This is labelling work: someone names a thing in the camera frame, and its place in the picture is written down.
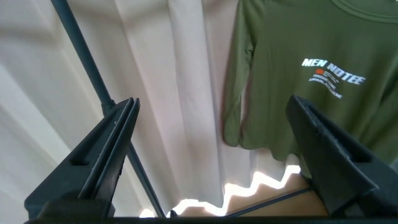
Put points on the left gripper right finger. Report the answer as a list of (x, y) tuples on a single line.
[(342, 171)]

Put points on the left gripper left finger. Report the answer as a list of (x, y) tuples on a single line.
[(87, 174)]

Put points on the green printed t-shirt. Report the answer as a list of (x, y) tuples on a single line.
[(280, 93)]

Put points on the black clothes rack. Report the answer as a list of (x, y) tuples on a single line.
[(77, 46)]

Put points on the beige curtain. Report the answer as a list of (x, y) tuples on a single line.
[(171, 77)]

